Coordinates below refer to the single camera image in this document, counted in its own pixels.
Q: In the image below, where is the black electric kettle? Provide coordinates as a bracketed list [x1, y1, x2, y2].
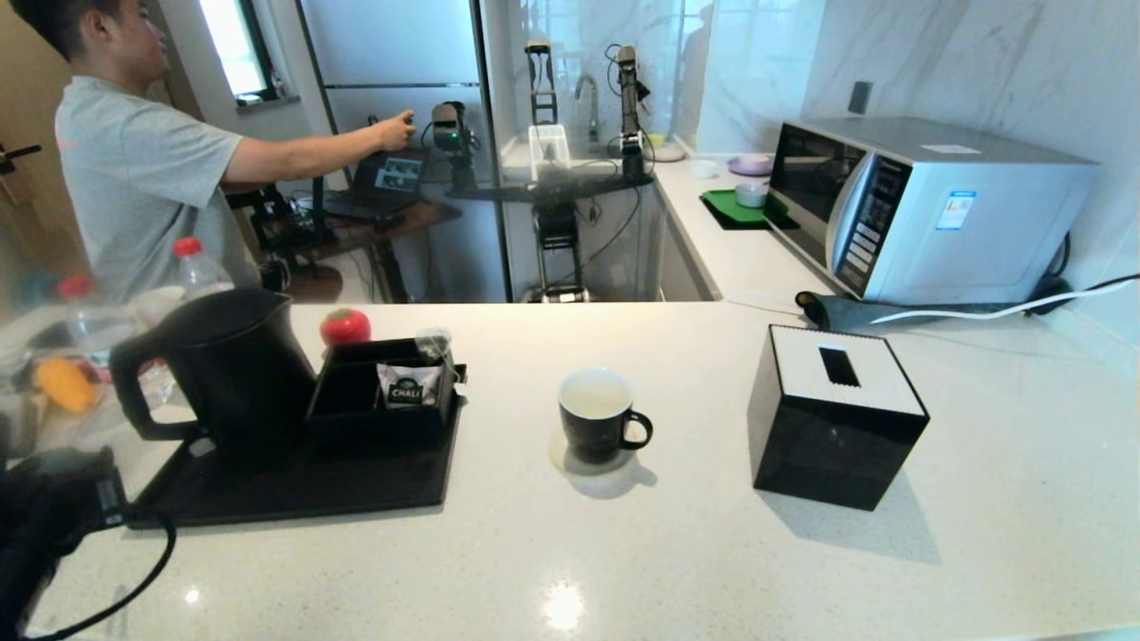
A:
[110, 287, 318, 466]

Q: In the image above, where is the black jointed arm behind glass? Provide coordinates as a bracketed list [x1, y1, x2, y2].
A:
[606, 45, 651, 179]

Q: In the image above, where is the white tea bag sachet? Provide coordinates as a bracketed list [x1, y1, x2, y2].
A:
[376, 363, 443, 410]

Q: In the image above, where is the orange fruit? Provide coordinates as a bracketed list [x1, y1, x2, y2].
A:
[34, 356, 95, 413]

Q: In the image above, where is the clear water bottle red cap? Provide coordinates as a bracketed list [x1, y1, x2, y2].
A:
[174, 237, 237, 300]

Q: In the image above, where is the black rectangular serving tray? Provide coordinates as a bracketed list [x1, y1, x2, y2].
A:
[125, 363, 468, 531]

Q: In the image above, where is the black compartment organizer box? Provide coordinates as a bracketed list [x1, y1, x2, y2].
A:
[303, 338, 457, 457]

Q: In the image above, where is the red strawberry toy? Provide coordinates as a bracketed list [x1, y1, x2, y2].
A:
[319, 308, 372, 347]

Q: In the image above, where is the brown round stool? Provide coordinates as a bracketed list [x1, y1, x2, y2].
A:
[285, 265, 344, 304]

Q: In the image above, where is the person in grey shirt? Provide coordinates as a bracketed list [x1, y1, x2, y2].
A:
[9, 0, 418, 299]

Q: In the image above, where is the brown wooden desk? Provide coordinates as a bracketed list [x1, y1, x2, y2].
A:
[294, 198, 462, 304]

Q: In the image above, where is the black laptop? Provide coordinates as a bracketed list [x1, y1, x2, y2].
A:
[325, 150, 430, 222]

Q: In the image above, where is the round clear coaster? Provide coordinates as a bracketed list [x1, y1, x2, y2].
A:
[549, 430, 639, 476]

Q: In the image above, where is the window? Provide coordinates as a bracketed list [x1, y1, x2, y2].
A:
[198, 0, 277, 106]

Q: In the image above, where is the black mug white inside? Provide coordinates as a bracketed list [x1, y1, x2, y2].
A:
[558, 368, 654, 466]

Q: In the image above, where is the black stand with crossbar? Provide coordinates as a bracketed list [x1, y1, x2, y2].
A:
[445, 171, 658, 304]

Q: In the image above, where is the grey refrigerator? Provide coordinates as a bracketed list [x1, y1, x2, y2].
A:
[298, 0, 510, 304]

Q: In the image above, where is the tall black rack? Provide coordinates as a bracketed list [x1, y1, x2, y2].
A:
[524, 38, 560, 126]

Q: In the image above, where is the chrome faucet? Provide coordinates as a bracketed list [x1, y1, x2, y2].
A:
[574, 73, 602, 143]

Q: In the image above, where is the green mat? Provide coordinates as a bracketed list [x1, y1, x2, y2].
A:
[699, 188, 800, 231]

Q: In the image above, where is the black tissue box white lid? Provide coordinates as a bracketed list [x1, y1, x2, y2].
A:
[746, 323, 931, 512]

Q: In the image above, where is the silver microwave oven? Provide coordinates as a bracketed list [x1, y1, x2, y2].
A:
[766, 115, 1101, 307]

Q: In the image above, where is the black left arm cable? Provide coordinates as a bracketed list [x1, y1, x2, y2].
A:
[27, 506, 177, 641]

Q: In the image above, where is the black camera unit green light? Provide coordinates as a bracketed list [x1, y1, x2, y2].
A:
[421, 101, 482, 197]

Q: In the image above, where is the white power cable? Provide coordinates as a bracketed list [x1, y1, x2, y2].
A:
[868, 276, 1140, 326]

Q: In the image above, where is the black power cable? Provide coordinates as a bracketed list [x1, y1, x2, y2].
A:
[1024, 233, 1140, 308]

